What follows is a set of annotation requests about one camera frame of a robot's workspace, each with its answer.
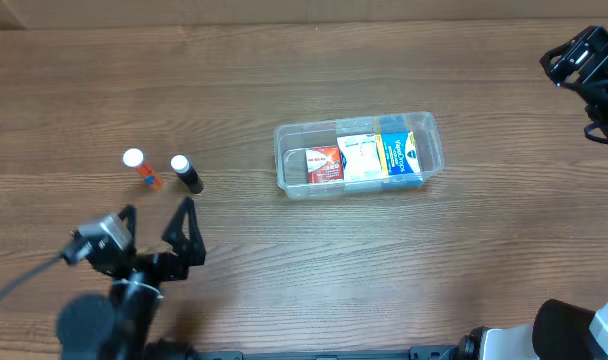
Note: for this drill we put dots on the orange tablet tube white cap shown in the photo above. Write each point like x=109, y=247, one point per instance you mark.
x=134, y=158

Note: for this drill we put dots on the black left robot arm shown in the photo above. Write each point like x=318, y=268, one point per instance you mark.
x=116, y=326

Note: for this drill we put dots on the clear plastic container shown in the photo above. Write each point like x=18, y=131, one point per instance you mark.
x=291, y=142

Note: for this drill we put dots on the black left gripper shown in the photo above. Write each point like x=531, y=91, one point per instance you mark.
x=160, y=263

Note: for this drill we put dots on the dark syrup bottle white cap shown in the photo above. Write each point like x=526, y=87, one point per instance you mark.
x=186, y=173

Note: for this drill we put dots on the blue yellow lozenge box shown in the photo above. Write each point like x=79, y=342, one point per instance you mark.
x=398, y=152

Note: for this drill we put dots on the white plaster box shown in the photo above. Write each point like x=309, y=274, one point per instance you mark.
x=360, y=157

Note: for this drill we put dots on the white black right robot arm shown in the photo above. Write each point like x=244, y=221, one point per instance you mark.
x=560, y=330

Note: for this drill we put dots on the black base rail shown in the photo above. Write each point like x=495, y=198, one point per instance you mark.
x=423, y=352

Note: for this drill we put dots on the red medicine box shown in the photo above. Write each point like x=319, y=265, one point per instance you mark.
x=324, y=164

